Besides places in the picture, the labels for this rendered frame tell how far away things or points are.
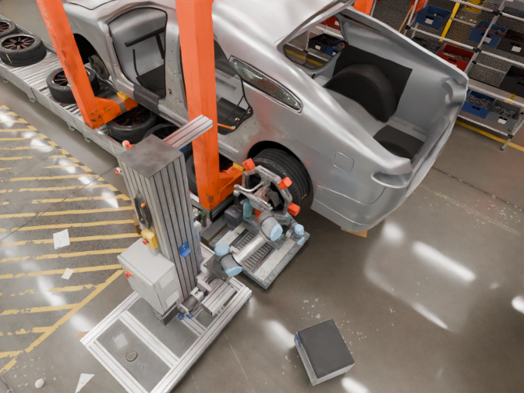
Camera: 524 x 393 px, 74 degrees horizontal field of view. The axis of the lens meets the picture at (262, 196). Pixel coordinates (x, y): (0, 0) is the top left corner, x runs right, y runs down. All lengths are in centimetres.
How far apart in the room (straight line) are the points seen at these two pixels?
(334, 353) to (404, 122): 270
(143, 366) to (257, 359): 97
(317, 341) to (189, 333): 110
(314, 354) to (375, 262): 142
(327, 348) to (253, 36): 269
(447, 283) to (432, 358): 87
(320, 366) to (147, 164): 212
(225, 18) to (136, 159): 185
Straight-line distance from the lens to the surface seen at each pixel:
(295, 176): 312
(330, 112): 278
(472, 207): 524
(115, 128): 474
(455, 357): 401
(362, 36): 438
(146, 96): 442
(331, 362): 318
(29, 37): 727
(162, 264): 246
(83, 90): 450
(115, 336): 342
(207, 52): 255
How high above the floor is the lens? 333
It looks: 49 degrees down
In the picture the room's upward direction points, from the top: 5 degrees clockwise
